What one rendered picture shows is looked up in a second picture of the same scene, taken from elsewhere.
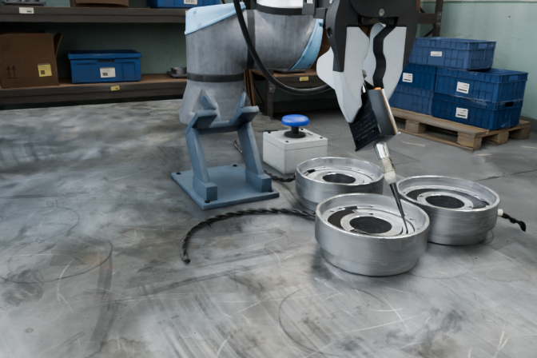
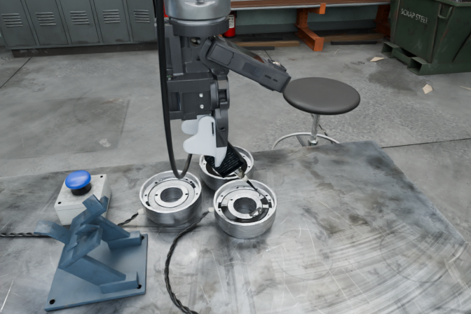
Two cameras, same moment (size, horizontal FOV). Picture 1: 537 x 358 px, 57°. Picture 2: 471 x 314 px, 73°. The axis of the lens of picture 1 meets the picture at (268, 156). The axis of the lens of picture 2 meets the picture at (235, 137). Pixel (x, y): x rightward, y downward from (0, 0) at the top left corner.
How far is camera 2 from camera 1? 0.47 m
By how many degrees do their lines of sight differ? 67
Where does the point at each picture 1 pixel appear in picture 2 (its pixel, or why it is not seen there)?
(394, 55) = not seen: hidden behind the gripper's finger
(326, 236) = (254, 229)
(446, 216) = (249, 173)
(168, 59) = not seen: outside the picture
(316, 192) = (186, 213)
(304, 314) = (299, 266)
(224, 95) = not seen: outside the picture
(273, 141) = (78, 206)
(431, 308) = (301, 215)
